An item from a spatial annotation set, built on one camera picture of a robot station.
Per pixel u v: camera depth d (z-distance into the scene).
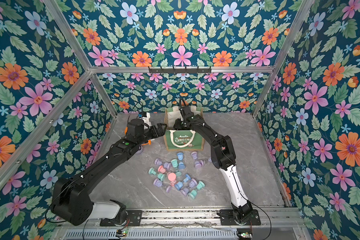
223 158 0.61
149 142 0.72
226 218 0.73
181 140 0.91
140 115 0.70
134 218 0.74
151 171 0.87
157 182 0.82
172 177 0.78
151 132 0.72
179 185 0.82
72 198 0.40
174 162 0.91
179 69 0.92
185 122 0.75
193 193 0.80
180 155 0.94
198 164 0.89
